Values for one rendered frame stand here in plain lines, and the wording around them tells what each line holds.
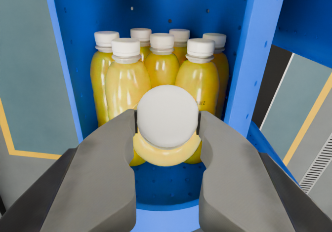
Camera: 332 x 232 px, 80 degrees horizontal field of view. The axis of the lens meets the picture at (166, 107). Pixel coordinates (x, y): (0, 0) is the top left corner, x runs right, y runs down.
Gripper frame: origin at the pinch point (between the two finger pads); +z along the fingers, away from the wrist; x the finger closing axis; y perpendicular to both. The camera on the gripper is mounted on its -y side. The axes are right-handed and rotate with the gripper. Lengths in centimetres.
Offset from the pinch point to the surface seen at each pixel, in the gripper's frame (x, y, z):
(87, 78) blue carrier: -13.7, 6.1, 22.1
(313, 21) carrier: 32.7, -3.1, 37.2
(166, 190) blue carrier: 0.7, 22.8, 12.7
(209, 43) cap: 5.7, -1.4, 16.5
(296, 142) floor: 117, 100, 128
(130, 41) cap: -4.9, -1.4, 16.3
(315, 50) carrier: 35, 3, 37
